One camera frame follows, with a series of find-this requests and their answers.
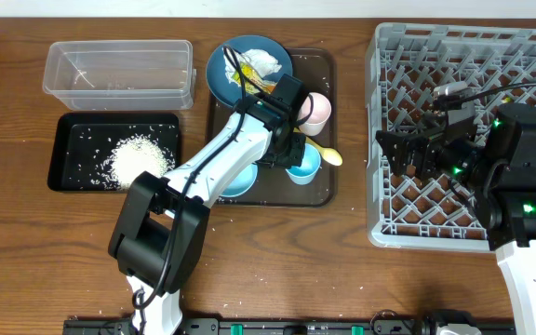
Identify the light blue plastic cup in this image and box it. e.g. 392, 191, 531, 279
286, 144, 321, 185

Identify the pink plastic cup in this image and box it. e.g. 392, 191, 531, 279
298, 92, 332, 136

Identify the light blue small bowl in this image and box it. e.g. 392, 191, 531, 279
221, 164, 258, 198

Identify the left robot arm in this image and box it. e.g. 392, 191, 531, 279
108, 74, 309, 334

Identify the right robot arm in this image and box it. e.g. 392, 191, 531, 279
376, 103, 536, 334

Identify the grey dishwasher rack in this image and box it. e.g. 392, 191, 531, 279
365, 22, 536, 253

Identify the black waste tray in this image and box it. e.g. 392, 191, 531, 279
47, 112, 181, 193

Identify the yellow plastic spoon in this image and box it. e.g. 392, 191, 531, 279
305, 137, 343, 167

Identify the dark blue bowl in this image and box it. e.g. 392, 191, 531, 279
206, 35, 293, 106

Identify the dark brown serving tray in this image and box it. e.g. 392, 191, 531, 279
206, 48, 337, 208

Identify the crumpled white tissue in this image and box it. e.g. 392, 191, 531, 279
223, 49, 282, 80

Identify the yellow snack wrapper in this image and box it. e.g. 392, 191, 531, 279
225, 62, 276, 94

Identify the pile of white rice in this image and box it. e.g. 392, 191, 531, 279
90, 135, 176, 191

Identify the clear plastic container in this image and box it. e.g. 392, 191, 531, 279
42, 40, 196, 111

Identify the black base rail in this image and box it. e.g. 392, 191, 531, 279
62, 309, 516, 335

